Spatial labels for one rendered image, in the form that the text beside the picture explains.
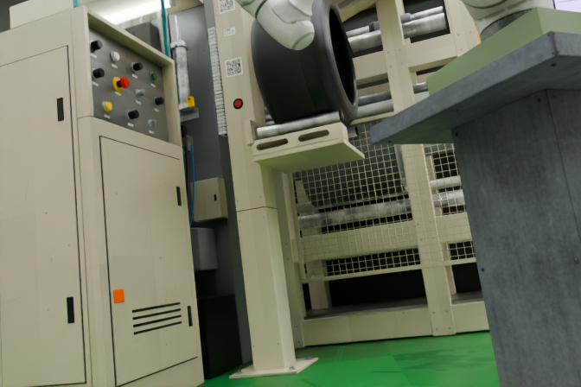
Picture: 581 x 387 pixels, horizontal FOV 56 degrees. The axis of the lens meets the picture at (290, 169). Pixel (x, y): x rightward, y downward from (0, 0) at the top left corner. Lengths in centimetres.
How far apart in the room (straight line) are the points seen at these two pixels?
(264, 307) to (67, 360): 75
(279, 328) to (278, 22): 114
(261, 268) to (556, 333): 128
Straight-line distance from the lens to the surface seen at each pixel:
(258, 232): 215
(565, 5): 617
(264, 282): 214
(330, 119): 203
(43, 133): 188
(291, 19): 160
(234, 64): 232
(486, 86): 99
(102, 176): 176
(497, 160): 115
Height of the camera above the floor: 34
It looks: 11 degrees up
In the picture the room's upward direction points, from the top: 8 degrees counter-clockwise
